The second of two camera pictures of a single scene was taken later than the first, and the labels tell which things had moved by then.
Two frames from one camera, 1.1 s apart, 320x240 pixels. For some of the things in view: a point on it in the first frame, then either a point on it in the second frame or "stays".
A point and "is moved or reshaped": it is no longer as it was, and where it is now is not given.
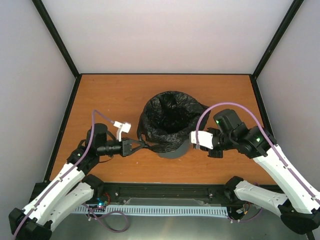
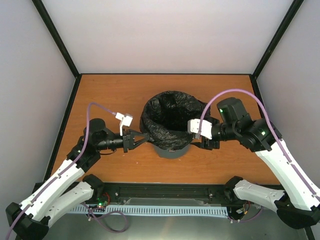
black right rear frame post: x=289 y=16 stays
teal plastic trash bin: x=181 y=151 is moved or reshaped
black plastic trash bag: x=167 y=119 stays
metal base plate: x=264 y=224 stays
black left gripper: x=126 y=149 → x=129 y=142
